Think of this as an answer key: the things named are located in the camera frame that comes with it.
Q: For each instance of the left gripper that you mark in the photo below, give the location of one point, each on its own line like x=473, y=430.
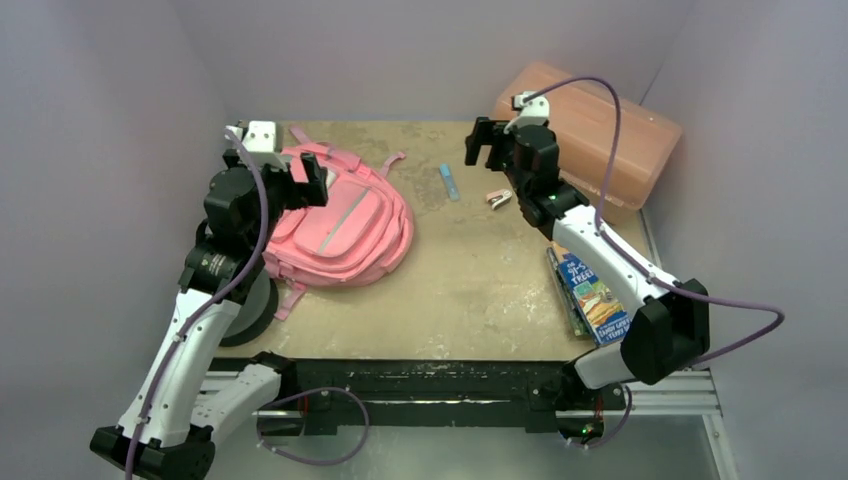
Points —
x=298, y=194

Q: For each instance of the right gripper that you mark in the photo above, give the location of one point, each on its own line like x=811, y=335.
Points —
x=502, y=146

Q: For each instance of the pink backpack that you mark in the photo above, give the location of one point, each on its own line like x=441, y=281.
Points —
x=361, y=234

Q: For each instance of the blue treehouse book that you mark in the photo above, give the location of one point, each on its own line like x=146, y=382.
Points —
x=604, y=315

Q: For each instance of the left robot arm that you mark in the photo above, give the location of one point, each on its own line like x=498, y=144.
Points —
x=164, y=434

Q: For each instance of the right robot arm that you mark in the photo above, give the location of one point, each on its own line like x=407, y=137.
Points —
x=669, y=326

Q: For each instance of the blue highlighter pen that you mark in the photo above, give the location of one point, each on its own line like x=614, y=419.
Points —
x=449, y=182

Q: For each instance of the pink mini stapler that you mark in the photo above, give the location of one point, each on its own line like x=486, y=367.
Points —
x=499, y=198

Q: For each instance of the orange plastic storage box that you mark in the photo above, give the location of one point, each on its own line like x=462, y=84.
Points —
x=582, y=115

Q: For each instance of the grey tape roll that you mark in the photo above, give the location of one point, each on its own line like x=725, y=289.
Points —
x=256, y=314

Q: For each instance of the green book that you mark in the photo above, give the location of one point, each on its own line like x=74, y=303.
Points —
x=576, y=322

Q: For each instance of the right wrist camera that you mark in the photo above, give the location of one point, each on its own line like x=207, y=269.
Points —
x=530, y=110

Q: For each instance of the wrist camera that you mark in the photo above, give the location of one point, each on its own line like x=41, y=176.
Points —
x=530, y=110
x=258, y=136

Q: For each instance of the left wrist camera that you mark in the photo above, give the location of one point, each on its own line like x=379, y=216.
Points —
x=258, y=136

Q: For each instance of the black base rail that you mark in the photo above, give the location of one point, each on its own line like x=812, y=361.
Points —
x=535, y=396

